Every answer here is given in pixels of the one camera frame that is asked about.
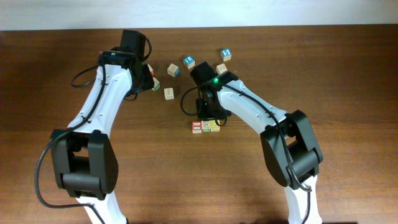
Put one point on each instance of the red Q wooden block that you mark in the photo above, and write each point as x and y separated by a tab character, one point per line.
151	70

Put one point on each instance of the red I wooden block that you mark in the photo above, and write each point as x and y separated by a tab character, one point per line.
196	127

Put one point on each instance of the blue L wooden block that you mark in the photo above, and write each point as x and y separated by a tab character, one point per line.
189	62

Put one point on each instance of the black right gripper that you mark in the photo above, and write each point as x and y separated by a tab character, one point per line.
210	112

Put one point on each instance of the green R wooden block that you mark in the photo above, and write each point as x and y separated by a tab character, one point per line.
206	126

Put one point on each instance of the yellow O wooden block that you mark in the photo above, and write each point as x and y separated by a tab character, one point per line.
214	126

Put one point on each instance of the blue H wooden block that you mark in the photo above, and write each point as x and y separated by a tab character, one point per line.
173	70

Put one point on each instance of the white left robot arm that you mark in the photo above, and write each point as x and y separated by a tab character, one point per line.
83	159

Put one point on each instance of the plain faced wooden block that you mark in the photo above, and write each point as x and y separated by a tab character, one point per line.
169	93

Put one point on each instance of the blue 5 wooden block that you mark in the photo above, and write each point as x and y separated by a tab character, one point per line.
225	54

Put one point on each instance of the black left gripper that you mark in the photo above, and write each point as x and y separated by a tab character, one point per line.
147	78

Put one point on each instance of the green letter wooden block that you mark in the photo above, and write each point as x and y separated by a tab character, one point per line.
156	84

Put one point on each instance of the red 9 wooden block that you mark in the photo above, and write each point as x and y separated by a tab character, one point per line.
221	68

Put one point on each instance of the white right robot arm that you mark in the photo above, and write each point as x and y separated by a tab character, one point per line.
291	151

